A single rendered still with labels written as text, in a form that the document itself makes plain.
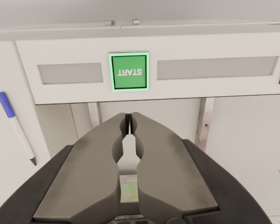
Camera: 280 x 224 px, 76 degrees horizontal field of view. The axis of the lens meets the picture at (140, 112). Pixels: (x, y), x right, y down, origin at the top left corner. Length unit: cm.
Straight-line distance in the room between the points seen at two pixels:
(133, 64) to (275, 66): 21
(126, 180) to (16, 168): 26
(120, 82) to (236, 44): 17
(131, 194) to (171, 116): 25
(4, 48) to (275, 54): 38
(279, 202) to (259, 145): 36
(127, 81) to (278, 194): 83
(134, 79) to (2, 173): 30
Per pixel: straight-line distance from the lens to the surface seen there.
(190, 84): 29
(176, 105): 46
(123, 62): 26
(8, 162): 41
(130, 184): 53
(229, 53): 30
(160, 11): 123
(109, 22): 60
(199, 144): 51
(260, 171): 72
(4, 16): 142
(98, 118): 43
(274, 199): 95
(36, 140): 35
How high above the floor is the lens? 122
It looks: 62 degrees down
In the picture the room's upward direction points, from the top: 174 degrees clockwise
